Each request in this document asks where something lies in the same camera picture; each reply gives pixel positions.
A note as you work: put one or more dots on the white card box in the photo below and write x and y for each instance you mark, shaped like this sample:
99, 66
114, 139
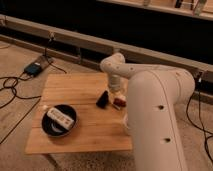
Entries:
122, 97

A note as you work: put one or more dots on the white power strip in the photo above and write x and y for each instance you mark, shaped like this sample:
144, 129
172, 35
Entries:
62, 119

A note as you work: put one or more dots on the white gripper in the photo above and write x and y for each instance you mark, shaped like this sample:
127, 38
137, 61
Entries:
116, 84

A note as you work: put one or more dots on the black smartphone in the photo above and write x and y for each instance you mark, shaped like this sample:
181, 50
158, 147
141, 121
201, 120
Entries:
103, 100

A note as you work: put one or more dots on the wooden table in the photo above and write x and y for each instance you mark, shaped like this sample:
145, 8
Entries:
96, 130

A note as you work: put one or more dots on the black bowl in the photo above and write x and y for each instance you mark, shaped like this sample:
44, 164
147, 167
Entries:
51, 127

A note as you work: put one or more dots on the red pepper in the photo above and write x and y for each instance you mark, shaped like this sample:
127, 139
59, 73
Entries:
119, 102

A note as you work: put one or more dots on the black power adapter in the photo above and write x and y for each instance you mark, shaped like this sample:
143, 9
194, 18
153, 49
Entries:
33, 69

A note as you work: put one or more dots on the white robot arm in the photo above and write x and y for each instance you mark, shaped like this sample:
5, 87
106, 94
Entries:
152, 92

